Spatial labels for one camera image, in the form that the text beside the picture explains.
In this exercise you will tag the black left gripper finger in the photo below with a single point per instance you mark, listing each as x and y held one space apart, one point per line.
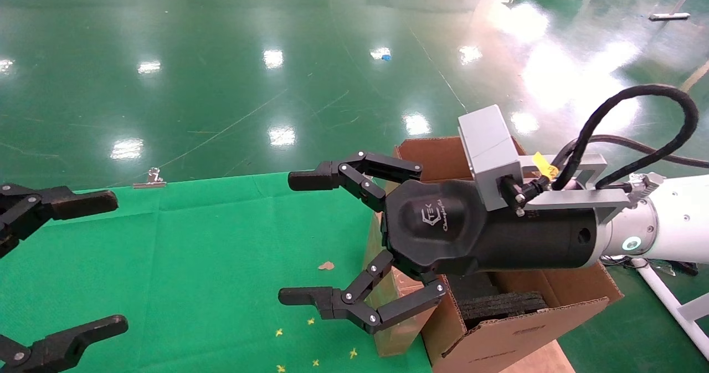
66 204
61 345

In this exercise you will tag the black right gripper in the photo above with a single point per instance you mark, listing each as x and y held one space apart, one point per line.
471 234

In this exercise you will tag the small brown cardboard box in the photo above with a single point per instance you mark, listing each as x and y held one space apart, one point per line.
399 345

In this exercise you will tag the small cardboard scrap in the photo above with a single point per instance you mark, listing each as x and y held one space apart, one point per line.
326 265

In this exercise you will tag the large open cardboard carton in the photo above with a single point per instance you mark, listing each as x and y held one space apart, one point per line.
498 345

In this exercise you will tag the silver binder clip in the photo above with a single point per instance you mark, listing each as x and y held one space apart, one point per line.
149 183

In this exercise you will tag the green table cloth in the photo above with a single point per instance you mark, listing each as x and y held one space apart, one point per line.
194 251

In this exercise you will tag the black foam pad stack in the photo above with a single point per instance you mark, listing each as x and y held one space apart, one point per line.
498 306

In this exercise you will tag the white floor stand foot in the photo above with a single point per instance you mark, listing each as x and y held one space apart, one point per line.
669 16

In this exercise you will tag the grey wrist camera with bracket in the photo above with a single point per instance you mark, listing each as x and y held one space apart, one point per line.
487 151

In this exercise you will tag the white metal frame tube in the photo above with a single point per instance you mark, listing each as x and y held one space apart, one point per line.
664 296

